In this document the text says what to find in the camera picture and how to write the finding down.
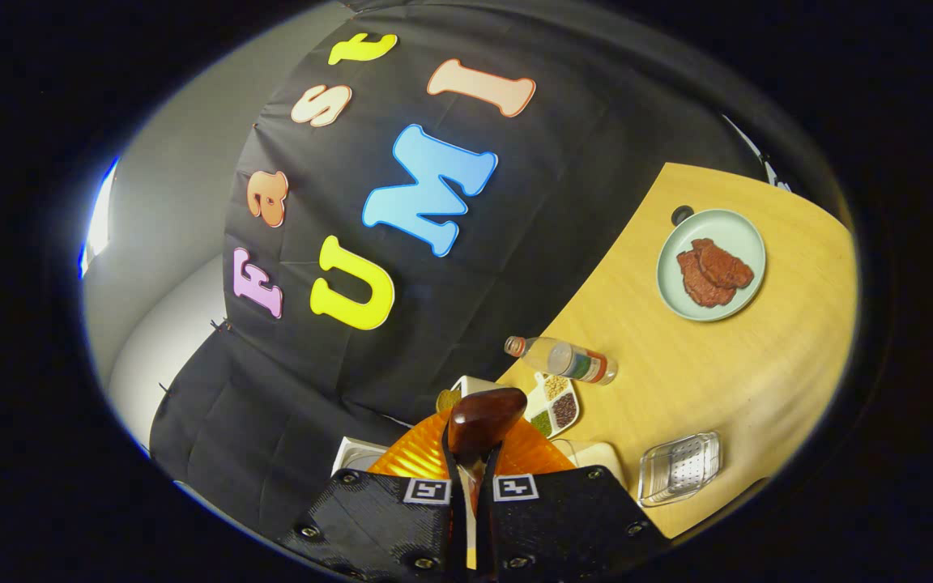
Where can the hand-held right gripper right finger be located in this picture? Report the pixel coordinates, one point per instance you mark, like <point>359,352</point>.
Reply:
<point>564,518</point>

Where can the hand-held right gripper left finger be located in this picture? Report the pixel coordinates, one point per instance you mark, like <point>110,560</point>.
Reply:
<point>385,518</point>

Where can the white rice cooker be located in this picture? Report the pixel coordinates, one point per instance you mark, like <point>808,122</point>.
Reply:
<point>351,452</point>

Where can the brown wooden spoon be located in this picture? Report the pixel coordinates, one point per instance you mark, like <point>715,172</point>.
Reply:
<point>483,421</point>

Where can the white divided dish of beans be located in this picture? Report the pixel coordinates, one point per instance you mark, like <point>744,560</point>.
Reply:
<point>564,409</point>

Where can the brown bread slice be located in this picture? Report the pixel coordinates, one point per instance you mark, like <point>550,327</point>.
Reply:
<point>446,401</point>

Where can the clear plastic water bottle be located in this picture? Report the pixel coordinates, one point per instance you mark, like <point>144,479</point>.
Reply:
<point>564,359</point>

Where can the white toaster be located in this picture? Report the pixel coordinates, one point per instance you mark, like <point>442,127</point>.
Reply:
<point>470,382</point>

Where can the pale green plate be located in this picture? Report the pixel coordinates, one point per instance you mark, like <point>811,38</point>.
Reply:
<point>727,229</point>

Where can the black backdrop cloth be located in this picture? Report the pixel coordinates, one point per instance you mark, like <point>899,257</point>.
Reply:
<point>596,162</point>

